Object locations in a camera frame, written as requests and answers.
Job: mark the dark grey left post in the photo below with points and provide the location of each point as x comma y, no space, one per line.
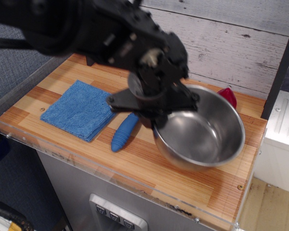
90,60

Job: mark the stainless steel pot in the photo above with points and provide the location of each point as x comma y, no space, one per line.
210,137

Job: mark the dark grey right post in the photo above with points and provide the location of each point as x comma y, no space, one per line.
277,84

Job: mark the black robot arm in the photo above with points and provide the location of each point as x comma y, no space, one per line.
116,33

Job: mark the dark grey post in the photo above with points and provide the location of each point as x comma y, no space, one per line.
277,84
90,60

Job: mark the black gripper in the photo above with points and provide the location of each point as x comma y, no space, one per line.
153,93

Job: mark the blue handled metal spoon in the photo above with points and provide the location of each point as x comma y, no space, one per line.
123,133

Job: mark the blue folded cloth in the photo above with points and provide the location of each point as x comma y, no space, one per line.
81,111

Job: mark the clear acrylic table guard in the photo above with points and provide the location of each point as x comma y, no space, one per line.
214,197

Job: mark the red cone shaped object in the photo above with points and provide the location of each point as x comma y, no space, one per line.
228,94

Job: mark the yellow object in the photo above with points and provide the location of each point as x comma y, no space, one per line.
14,227

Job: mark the white cabinet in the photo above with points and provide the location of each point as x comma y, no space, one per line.
272,163

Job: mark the silver button control panel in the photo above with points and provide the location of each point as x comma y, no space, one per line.
111,217

